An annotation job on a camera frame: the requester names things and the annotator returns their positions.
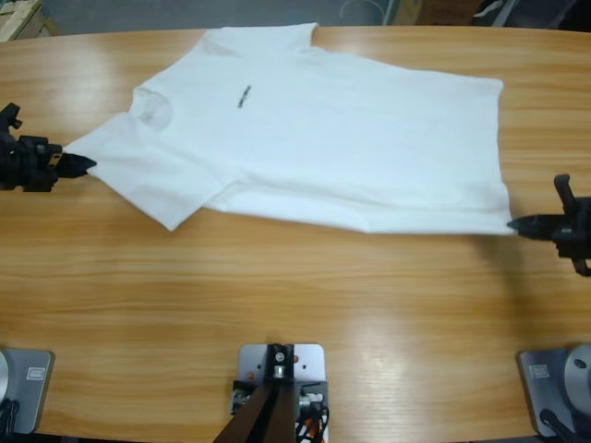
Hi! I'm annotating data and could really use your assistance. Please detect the dark camera post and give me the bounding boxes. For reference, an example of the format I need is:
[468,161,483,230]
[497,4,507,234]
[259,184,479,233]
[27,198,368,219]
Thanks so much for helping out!
[216,343,297,443]

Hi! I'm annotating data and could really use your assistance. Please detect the white T-shirt with black print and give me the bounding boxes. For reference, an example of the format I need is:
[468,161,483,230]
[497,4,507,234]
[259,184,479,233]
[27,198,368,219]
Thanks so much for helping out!
[64,21,519,237]

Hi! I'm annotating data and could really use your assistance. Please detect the black clamp with silver fittings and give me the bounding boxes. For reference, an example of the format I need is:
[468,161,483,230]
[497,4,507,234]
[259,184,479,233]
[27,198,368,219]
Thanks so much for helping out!
[232,378,330,416]

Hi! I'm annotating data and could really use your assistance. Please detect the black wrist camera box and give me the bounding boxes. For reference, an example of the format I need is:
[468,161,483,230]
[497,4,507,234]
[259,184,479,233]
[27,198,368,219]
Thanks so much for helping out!
[0,102,24,139]
[553,174,578,207]

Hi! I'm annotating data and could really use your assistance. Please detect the black base cable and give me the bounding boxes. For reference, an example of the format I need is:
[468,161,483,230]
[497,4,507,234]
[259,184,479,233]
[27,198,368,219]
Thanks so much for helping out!
[539,408,581,443]
[0,399,20,435]

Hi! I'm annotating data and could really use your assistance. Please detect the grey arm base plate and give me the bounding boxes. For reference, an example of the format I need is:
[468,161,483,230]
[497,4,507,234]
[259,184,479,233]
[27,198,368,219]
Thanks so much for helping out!
[515,341,591,438]
[0,348,55,435]

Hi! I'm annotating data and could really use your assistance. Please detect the white mounting block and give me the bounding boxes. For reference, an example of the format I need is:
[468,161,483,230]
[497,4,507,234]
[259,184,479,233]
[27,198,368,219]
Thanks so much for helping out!
[237,342,327,443]

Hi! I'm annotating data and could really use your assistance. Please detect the brown cardboard box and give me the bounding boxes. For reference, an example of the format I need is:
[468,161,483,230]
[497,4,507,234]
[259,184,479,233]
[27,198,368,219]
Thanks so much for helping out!
[396,0,476,27]

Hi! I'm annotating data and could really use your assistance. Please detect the orange and black cable bundle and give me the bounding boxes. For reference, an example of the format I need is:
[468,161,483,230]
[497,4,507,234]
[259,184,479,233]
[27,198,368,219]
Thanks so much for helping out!
[295,405,332,443]

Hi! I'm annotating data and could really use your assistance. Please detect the grey metal frame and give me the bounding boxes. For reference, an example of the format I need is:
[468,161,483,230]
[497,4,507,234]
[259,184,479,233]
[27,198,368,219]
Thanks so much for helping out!
[479,0,591,32]

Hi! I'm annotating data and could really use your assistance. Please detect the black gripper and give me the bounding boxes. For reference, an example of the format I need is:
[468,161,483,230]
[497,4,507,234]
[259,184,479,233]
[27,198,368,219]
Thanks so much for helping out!
[0,133,99,194]
[507,195,591,278]

